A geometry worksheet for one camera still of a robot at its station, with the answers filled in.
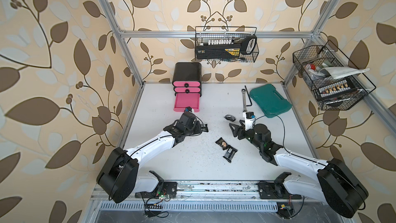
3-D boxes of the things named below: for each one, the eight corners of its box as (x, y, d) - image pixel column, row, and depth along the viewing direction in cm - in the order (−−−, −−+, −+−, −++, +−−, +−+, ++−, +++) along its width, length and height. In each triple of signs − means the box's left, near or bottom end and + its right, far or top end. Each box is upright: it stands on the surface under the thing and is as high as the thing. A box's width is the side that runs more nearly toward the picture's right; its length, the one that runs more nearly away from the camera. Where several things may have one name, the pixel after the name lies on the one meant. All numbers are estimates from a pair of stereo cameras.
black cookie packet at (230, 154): (222, 157, 87) (223, 156, 85) (229, 146, 91) (230, 145, 89) (230, 163, 85) (231, 162, 83) (237, 151, 89) (237, 150, 87)
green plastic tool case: (268, 119, 102) (270, 115, 98) (247, 94, 116) (248, 90, 113) (291, 109, 107) (294, 105, 104) (268, 86, 121) (270, 82, 118)
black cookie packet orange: (216, 143, 92) (216, 141, 89) (220, 138, 94) (220, 136, 91) (223, 150, 89) (224, 148, 87) (228, 145, 91) (228, 143, 88)
